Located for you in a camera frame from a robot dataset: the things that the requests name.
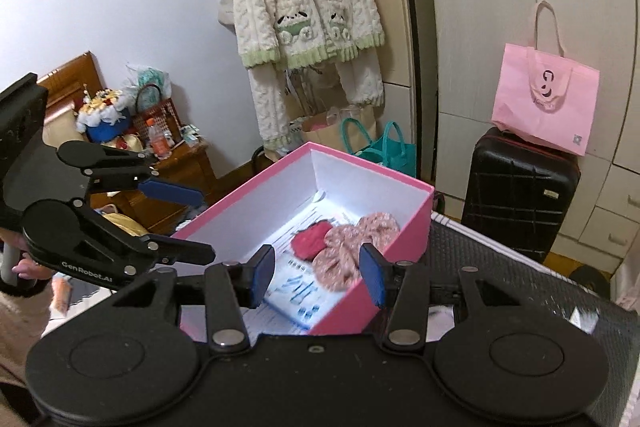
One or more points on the wooden nightstand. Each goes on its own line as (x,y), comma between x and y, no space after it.
(189,166)

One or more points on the black honeycomb table mat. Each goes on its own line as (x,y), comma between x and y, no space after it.
(421,401)

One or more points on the pink tote bag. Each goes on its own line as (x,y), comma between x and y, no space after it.
(546,99)

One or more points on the teal gift bag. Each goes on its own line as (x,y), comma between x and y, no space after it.
(390,151)

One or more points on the pink cardboard box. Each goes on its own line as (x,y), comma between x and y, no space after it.
(242,221)

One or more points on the black suitcase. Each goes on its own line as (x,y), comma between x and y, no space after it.
(519,193)

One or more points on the red strawberry plush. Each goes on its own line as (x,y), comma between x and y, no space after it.
(308,243)

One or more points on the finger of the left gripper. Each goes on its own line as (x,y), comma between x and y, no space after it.
(73,239)
(111,170)

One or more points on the brown paper bag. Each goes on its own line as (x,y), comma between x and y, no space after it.
(349,129)

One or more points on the orange drink bottle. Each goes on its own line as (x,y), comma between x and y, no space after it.
(158,141)

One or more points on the blue flower bouquet box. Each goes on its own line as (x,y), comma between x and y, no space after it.
(104,115)

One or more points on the printed paper sheet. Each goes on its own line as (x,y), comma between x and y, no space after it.
(265,319)

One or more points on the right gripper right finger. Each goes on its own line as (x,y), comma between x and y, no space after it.
(511,360)

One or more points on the woven basket bag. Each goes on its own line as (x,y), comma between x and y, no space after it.
(150,104)

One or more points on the beige canvas tote bag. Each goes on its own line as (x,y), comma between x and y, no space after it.
(225,12)

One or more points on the person's left hand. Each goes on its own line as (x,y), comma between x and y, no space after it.
(28,269)

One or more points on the pink floral scrunchie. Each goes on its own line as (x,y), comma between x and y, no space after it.
(337,267)

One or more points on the beige wardrobe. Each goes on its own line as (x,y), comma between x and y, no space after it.
(602,222)

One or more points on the cream knitted cardigan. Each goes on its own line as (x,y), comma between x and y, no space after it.
(278,36)

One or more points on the blue white wipes pack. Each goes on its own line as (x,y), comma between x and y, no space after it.
(295,292)

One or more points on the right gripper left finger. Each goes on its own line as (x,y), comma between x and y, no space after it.
(137,351)

